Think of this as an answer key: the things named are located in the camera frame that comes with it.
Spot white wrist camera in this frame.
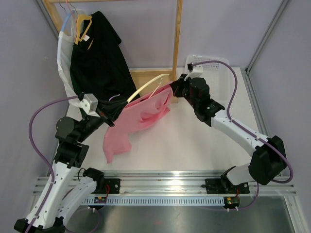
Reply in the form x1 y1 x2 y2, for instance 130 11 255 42
184 63 203 81
79 94 99 117

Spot aluminium frame post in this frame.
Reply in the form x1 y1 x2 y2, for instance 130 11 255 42
35 0 79 76
244 0 291 75

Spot right aluminium frame post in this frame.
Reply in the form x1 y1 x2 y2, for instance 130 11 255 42
244 0 291 75

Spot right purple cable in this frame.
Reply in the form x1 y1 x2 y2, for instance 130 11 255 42
191 60 294 212

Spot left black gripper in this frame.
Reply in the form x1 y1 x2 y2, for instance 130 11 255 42
76 98 127 143

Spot white t shirt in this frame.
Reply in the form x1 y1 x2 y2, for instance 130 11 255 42
56 18 77 97

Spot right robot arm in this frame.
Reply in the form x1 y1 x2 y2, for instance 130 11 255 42
170 74 287 193

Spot yellow hanger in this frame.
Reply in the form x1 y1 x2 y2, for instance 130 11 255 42
75 13 92 45

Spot pink t shirt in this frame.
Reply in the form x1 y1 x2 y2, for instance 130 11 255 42
103 84 173 163

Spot white slotted cable duct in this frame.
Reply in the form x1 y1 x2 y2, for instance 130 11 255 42
82 196 225 206

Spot wooden clothes rack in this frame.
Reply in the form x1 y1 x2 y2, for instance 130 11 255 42
42 0 183 104

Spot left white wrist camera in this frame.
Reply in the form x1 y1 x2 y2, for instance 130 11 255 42
79 94 99 117

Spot white plastic basket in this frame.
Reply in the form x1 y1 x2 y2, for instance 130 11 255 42
185 54 234 107

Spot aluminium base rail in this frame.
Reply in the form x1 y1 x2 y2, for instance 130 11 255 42
32 170 297 197

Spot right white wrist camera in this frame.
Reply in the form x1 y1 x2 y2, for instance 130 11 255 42
184 63 203 81

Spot blue white hanger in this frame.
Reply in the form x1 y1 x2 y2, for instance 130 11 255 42
60 7 78 32

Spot left aluminium frame post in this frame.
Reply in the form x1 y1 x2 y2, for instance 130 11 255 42
35 0 79 76

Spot black t shirt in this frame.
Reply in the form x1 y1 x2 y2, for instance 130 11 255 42
70 11 136 107

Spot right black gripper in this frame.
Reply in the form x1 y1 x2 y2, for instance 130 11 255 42
172 74 199 109

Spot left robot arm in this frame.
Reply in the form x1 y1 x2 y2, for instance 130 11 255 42
14 100 128 233

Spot cream hanger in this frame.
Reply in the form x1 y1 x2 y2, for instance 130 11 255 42
108 73 171 105

